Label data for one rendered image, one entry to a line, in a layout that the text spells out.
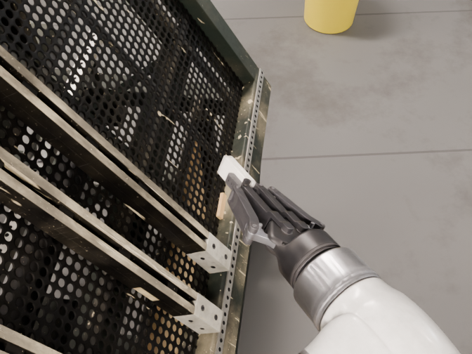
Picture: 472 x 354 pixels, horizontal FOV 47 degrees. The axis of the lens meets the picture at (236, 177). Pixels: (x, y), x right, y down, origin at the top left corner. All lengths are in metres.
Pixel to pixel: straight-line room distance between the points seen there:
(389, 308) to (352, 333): 0.05
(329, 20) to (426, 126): 0.94
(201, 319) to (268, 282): 1.17
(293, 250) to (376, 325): 0.14
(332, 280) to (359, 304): 0.04
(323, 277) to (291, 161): 2.41
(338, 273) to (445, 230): 2.35
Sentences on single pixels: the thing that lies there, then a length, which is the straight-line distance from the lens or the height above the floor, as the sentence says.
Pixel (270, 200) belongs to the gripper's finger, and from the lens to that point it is 0.73.
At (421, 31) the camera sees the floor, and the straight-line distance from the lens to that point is 3.93.
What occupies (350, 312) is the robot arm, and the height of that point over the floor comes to 1.85.
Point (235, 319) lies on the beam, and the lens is 1.66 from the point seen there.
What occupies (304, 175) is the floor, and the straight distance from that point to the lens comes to 2.96.
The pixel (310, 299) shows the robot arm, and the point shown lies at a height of 1.82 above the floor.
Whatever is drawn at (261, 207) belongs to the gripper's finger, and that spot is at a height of 1.78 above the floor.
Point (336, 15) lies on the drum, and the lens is 3.67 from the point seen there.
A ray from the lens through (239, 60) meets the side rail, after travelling 2.05.
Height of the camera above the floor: 2.38
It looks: 54 degrees down
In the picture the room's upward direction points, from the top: straight up
